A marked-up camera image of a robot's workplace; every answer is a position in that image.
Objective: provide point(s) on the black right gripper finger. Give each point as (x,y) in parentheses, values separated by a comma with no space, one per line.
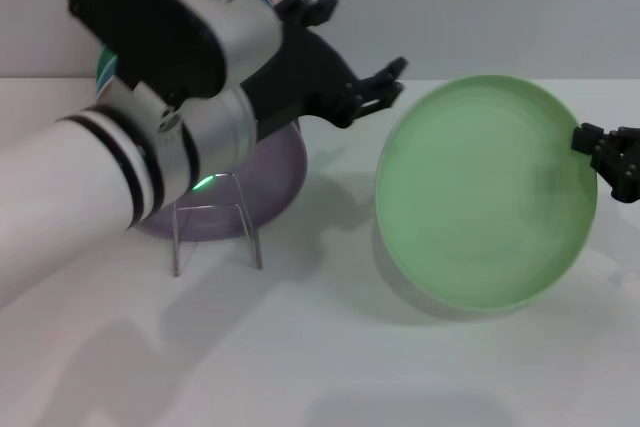
(592,141)
(622,179)

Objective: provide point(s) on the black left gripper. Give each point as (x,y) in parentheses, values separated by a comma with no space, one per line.
(305,82)

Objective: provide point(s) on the light green plate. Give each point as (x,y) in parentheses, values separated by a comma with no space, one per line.
(485,192)

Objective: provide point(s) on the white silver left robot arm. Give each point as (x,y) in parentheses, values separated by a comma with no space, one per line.
(75,182)

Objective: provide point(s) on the lilac plate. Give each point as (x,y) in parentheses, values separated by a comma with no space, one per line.
(280,172)

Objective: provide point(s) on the dark green plate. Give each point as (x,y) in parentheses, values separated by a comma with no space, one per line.
(107,58)

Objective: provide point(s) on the black silver wrist camera box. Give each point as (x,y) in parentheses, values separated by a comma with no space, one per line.
(165,17)

